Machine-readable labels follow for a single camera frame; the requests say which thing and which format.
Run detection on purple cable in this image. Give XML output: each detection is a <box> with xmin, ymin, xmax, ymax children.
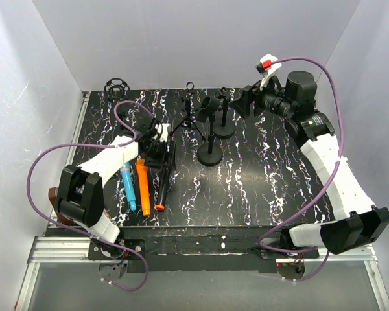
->
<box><xmin>257</xmin><ymin>56</ymin><xmax>345</xmax><ymax>252</ymax></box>
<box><xmin>25</xmin><ymin>100</ymin><xmax>159</xmax><ymax>237</ymax></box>

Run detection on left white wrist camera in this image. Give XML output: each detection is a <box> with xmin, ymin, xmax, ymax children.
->
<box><xmin>152</xmin><ymin>123</ymin><xmax>171</xmax><ymax>143</ymax></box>

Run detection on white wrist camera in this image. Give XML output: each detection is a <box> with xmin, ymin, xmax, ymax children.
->
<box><xmin>255</xmin><ymin>54</ymin><xmax>282</xmax><ymax>91</ymax></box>
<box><xmin>152</xmin><ymin>123</ymin><xmax>171</xmax><ymax>143</ymax></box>

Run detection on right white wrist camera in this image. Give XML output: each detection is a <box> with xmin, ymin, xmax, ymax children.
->
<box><xmin>255</xmin><ymin>54</ymin><xmax>282</xmax><ymax>91</ymax></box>

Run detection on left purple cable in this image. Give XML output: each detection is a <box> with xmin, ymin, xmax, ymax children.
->
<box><xmin>25</xmin><ymin>100</ymin><xmax>159</xmax><ymax>237</ymax></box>

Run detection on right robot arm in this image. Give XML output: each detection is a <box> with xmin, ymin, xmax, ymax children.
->
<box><xmin>229</xmin><ymin>71</ymin><xmax>389</xmax><ymax>258</ymax></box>

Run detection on orange microphone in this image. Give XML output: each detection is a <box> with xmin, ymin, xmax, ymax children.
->
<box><xmin>136</xmin><ymin>159</ymin><xmax>151</xmax><ymax>217</ymax></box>

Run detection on black microphone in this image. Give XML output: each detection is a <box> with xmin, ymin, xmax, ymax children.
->
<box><xmin>155</xmin><ymin>152</ymin><xmax>176</xmax><ymax>212</ymax></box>

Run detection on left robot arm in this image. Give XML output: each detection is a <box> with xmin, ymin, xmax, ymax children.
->
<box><xmin>54</xmin><ymin>118</ymin><xmax>172</xmax><ymax>259</ymax></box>

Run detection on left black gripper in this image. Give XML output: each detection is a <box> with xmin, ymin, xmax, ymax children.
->
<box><xmin>143</xmin><ymin>138</ymin><xmax>176</xmax><ymax>170</ymax></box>

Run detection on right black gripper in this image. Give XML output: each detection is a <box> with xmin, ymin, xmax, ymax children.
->
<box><xmin>228</xmin><ymin>72</ymin><xmax>295</xmax><ymax>120</ymax></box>

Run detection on aluminium rail frame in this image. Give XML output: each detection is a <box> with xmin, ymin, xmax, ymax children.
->
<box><xmin>14</xmin><ymin>234</ymin><xmax>389</xmax><ymax>311</ymax></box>

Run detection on round base stand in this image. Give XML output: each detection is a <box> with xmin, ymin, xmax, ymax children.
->
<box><xmin>195</xmin><ymin>96</ymin><xmax>223</xmax><ymax>167</ymax></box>
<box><xmin>213</xmin><ymin>87</ymin><xmax>235</xmax><ymax>139</ymax></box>

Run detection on cyan microphone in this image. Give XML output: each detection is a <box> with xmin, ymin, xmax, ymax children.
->
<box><xmin>121</xmin><ymin>162</ymin><xmax>137</xmax><ymax>211</ymax></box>

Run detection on brown box with clear lid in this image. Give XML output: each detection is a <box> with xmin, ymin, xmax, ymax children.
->
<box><xmin>48</xmin><ymin>187</ymin><xmax>75</xmax><ymax>226</ymax></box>

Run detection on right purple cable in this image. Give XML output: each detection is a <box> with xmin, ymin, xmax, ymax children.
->
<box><xmin>257</xmin><ymin>56</ymin><xmax>345</xmax><ymax>252</ymax></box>

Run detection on small black tripod stand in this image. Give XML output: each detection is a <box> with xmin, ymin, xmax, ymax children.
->
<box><xmin>103</xmin><ymin>78</ymin><xmax>130</xmax><ymax>103</ymax></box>

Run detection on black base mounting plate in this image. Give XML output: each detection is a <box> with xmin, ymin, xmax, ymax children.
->
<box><xmin>88</xmin><ymin>225</ymin><xmax>320</xmax><ymax>274</ymax></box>

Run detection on tall black tripod stand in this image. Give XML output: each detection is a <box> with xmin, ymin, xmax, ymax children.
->
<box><xmin>171</xmin><ymin>81</ymin><xmax>206</xmax><ymax>142</ymax></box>

